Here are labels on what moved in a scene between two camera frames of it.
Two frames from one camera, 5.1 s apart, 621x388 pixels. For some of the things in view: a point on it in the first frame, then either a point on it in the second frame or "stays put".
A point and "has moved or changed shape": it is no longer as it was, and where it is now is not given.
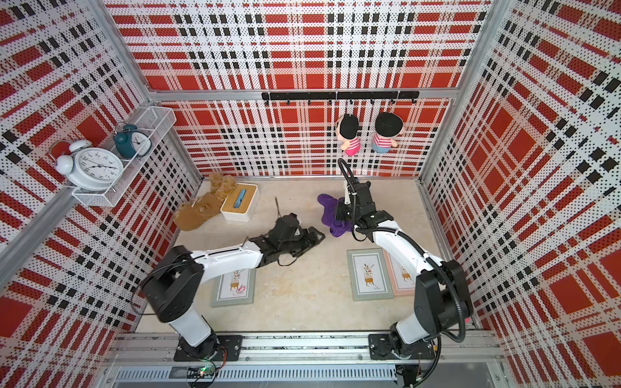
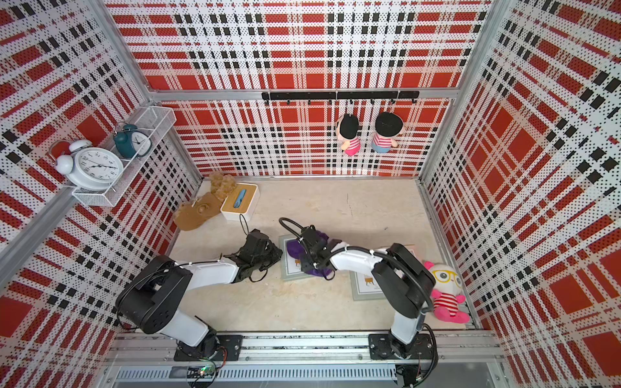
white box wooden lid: (242, 202) stays put
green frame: (234, 288) to (290, 266)
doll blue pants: (387, 125) stays put
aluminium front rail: (137, 347) stays put
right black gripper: (340, 206) to (306, 264)
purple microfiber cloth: (337, 228) has moved or changed shape
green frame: (369, 275) stays put
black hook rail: (287, 97) stays put
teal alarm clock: (131, 142) stays put
